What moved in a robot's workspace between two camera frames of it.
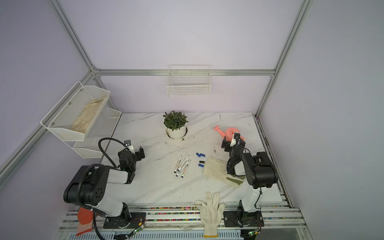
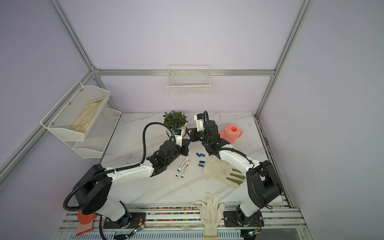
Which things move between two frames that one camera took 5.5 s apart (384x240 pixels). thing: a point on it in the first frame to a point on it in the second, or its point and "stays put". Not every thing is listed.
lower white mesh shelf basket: [101, 127] stays put
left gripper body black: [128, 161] to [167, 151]
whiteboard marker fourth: [185, 169] stays put
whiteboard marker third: [182, 169] stays put
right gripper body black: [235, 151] to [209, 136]
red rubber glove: [85, 218] stays put
